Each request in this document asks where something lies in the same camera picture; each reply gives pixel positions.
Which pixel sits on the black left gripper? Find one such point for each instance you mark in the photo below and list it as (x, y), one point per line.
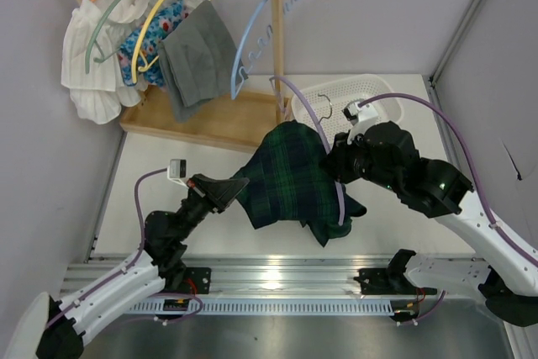
(202, 194)

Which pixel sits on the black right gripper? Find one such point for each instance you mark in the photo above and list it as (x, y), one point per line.
(341, 157)

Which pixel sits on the dark green plaid garment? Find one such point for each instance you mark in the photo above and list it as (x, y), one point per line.
(286, 184)

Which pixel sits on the purple hanger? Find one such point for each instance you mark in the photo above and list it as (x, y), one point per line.
(282, 108)

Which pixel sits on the grey pleated skirt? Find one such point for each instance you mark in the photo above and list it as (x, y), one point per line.
(196, 61)

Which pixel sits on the yellow hanger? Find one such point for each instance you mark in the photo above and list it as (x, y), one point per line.
(159, 1)

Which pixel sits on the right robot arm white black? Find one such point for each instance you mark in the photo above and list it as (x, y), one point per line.
(504, 281)

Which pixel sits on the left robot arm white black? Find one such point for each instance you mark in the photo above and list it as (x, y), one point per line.
(155, 267)

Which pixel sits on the light blue hanger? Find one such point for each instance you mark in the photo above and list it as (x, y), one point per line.
(244, 62)

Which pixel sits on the white perforated plastic basket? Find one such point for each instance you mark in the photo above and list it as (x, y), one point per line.
(329, 99)

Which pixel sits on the wooden clothes rack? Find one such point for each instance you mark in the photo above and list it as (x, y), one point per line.
(238, 124)

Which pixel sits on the blue floral garment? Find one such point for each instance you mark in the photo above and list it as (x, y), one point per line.
(163, 23)

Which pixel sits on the white pleated garment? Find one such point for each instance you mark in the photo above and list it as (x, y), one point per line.
(100, 95)

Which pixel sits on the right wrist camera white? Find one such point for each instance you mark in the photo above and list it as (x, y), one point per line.
(362, 116)

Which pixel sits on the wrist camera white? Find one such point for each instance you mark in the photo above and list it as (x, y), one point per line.
(362, 116)
(177, 172)

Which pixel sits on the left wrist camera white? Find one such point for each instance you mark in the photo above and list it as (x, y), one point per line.
(177, 172)

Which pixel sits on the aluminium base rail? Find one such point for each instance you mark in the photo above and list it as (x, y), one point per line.
(285, 276)

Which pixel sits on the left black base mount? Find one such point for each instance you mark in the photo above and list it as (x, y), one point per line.
(194, 280)

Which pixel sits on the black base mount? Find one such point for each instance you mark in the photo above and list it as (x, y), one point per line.
(194, 280)
(375, 281)

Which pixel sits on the white slotted cable duct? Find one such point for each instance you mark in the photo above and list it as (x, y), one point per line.
(264, 306)

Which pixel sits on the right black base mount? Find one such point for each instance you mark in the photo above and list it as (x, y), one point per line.
(375, 281)

